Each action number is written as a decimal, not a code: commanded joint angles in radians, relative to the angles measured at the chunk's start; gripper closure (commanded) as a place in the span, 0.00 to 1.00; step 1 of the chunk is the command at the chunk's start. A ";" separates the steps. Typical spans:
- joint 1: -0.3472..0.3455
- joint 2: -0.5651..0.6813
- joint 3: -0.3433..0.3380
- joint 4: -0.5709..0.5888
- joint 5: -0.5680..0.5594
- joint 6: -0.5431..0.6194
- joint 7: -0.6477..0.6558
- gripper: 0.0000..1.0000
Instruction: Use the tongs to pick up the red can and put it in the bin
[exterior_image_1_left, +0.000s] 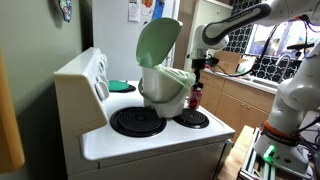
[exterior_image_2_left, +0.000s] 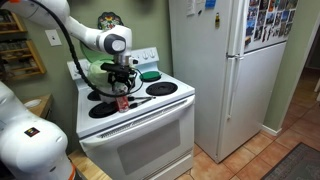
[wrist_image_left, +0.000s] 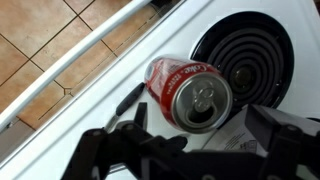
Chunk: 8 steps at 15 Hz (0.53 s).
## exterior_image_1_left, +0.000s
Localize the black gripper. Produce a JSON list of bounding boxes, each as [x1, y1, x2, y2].
[[192, 58, 210, 74]]

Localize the red soda can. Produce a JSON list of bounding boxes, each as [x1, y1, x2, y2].
[[187, 85, 204, 111]]

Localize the white bin with green lid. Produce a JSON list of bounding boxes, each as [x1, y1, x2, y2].
[[135, 17, 197, 120]]

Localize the cardboard box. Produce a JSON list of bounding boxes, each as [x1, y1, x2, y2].
[[211, 50, 250, 75]]

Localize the white tall cabinet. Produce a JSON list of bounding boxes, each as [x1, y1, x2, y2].
[[184, 0, 234, 66]]

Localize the wooden kitchen base cabinets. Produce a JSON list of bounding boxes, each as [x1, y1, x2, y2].
[[194, 68, 320, 145]]

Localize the blue paper on refrigerator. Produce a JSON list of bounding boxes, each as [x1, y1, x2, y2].
[[151, 0, 166, 21]]

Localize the orange and white paper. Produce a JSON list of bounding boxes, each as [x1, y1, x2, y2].
[[140, 0, 155, 17]]

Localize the large black coil burner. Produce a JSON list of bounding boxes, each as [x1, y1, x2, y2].
[[109, 106, 168, 139]]

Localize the green round pad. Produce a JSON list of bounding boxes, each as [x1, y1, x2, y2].
[[107, 79, 131, 93]]

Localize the chrome sink faucet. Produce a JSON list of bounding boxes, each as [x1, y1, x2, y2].
[[275, 54, 293, 77]]

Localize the white paper on refrigerator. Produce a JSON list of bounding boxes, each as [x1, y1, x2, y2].
[[127, 0, 141, 23]]

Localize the white refrigerator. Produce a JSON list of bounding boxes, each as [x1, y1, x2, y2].
[[91, 0, 181, 83]]

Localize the white electric stove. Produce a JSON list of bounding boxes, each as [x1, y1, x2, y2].
[[53, 46, 236, 180]]

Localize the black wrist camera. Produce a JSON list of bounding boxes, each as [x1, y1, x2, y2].
[[206, 57, 220, 67]]

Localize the colourful decorative wall plate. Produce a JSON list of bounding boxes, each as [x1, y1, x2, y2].
[[51, 0, 73, 24]]

